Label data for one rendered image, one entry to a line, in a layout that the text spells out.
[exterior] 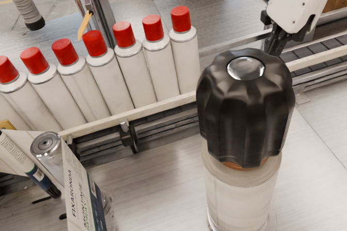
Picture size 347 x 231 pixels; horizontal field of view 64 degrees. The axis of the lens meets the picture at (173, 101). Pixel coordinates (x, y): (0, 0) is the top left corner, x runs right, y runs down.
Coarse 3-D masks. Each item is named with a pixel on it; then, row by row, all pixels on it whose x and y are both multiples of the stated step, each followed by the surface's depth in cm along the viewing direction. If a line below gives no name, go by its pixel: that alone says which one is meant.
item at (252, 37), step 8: (344, 8) 62; (320, 16) 61; (328, 16) 62; (336, 16) 62; (256, 32) 61; (264, 32) 60; (232, 40) 60; (240, 40) 60; (248, 40) 60; (256, 40) 61; (208, 48) 59; (216, 48) 59; (224, 48) 60; (200, 56) 60
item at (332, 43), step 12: (300, 48) 68; (312, 48) 67; (324, 48) 66; (288, 60) 65; (336, 60) 63; (300, 72) 62; (180, 108) 61; (192, 108) 60; (132, 120) 59; (144, 120) 59; (96, 132) 59; (108, 132) 58
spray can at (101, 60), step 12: (84, 36) 46; (96, 36) 46; (96, 48) 47; (108, 48) 50; (96, 60) 48; (108, 60) 48; (96, 72) 49; (108, 72) 49; (120, 72) 52; (108, 84) 51; (120, 84) 53; (108, 96) 54; (120, 96) 54; (120, 108) 56; (132, 108) 59
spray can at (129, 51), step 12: (120, 24) 47; (120, 36) 47; (132, 36) 48; (120, 48) 49; (132, 48) 49; (120, 60) 50; (132, 60) 49; (144, 60) 52; (132, 72) 51; (144, 72) 53; (132, 84) 54; (144, 84) 54; (132, 96) 57; (144, 96) 56
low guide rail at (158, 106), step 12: (336, 48) 61; (300, 60) 60; (312, 60) 60; (324, 60) 61; (180, 96) 57; (192, 96) 57; (144, 108) 56; (156, 108) 57; (168, 108) 58; (108, 120) 56; (120, 120) 56; (60, 132) 55; (72, 132) 55; (84, 132) 56
